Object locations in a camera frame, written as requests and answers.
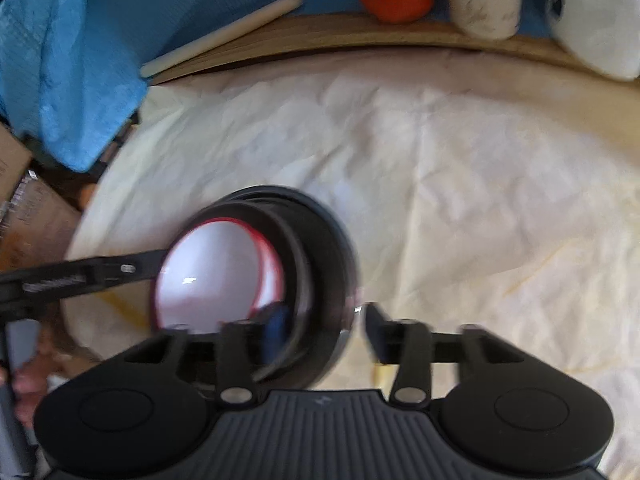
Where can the white bottle blue lid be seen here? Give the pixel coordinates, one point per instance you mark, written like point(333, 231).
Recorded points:
point(600, 20)

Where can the white thermos cup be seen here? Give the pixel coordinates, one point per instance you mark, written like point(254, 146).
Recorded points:
point(482, 0)

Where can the light blue hanging coat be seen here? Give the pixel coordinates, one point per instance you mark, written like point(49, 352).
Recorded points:
point(65, 60)

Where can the large stainless steel plate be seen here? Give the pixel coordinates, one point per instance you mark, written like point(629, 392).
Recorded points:
point(336, 260)

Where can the cardboard box blue logo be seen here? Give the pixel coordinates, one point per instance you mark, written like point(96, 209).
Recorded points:
point(35, 220)

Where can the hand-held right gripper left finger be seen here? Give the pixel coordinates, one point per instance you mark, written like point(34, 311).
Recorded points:
point(272, 327)

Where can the person's left hand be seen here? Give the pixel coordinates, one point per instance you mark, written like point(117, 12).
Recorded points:
point(32, 385)

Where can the black plastic crate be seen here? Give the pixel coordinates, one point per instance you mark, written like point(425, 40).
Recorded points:
point(110, 145)

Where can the cream table cloth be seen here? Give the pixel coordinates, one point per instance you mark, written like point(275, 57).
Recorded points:
point(450, 185)

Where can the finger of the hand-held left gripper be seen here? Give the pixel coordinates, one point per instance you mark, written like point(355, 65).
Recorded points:
point(85, 277)

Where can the wooden shelf board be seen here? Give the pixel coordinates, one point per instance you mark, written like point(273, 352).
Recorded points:
point(325, 35)

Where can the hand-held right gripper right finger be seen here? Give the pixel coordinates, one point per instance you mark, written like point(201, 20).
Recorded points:
point(376, 330)

